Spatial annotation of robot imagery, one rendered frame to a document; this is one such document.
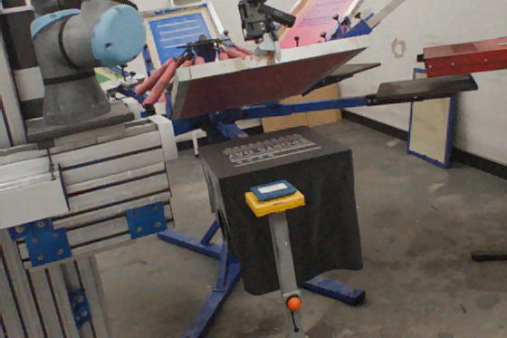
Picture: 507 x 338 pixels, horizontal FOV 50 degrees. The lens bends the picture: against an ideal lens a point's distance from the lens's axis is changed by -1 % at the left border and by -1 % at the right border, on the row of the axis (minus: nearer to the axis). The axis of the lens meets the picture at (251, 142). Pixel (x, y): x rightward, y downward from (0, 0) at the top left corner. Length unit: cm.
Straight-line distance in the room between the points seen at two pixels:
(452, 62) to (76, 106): 178
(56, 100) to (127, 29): 23
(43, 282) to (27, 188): 45
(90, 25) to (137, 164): 33
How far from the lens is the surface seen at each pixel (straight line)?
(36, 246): 134
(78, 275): 162
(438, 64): 257
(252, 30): 161
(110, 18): 112
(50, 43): 123
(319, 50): 165
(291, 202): 140
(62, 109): 124
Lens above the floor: 142
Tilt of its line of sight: 13 degrees down
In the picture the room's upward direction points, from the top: 9 degrees counter-clockwise
